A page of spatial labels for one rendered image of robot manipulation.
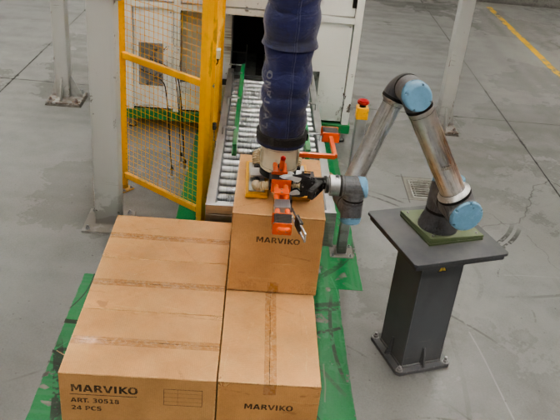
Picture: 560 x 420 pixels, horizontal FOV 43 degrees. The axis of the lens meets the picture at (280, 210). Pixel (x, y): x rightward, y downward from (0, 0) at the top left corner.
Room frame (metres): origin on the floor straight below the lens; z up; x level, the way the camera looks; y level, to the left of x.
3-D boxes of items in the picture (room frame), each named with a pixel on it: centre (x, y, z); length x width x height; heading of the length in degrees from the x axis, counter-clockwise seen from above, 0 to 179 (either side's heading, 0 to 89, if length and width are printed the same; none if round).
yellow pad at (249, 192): (2.93, 0.12, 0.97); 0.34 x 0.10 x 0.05; 4
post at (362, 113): (3.91, -0.42, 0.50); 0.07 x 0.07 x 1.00; 3
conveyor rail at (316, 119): (4.49, -0.21, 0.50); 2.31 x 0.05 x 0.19; 3
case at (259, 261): (2.93, 0.01, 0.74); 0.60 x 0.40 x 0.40; 2
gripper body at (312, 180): (2.71, -0.13, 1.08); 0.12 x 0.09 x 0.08; 95
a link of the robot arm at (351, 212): (2.72, -0.31, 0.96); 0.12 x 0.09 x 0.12; 12
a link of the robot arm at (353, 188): (2.71, -0.30, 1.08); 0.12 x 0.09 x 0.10; 95
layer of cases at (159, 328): (2.62, 0.31, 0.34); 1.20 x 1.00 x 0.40; 3
